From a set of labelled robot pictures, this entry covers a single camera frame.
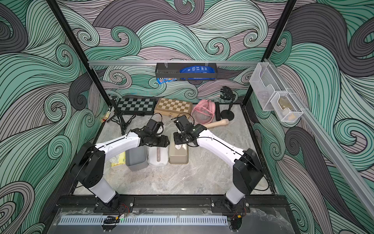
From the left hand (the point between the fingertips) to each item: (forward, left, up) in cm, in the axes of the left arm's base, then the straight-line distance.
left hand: (166, 140), depth 89 cm
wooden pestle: (+20, -41, -6) cm, 46 cm away
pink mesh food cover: (+30, -26, -8) cm, 41 cm away
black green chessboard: (+35, +28, -5) cm, 45 cm away
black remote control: (+29, -37, -6) cm, 48 cm away
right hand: (-2, -8, +6) cm, 10 cm away
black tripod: (+15, +32, +19) cm, 40 cm away
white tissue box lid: (-6, +5, -8) cm, 11 cm away
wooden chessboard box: (+32, -2, -4) cm, 32 cm away
